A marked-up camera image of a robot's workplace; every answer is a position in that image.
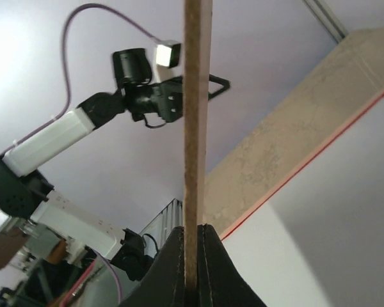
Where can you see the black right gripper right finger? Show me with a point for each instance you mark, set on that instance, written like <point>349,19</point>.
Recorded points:
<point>219,282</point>

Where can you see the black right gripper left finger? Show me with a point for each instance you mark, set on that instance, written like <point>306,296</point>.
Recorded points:
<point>163,284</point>

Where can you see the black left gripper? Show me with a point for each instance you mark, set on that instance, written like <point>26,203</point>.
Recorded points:
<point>163,99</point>

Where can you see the brown cardboard backing board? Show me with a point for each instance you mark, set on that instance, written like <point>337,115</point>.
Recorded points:
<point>197,55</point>

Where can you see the red sunset photo print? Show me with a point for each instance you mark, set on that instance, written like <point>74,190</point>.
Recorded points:
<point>319,241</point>

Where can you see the red wooden picture frame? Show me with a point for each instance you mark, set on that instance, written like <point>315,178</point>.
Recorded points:
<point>305,162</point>

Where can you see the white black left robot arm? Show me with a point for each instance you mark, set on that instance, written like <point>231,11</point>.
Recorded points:
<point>26,194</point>

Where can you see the aluminium rail platform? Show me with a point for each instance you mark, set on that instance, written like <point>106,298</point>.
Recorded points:
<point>158,230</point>

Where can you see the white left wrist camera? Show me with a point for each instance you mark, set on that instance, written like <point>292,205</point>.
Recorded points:
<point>166,57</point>

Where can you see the aluminium corner post right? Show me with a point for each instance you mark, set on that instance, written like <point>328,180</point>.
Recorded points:
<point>326,17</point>

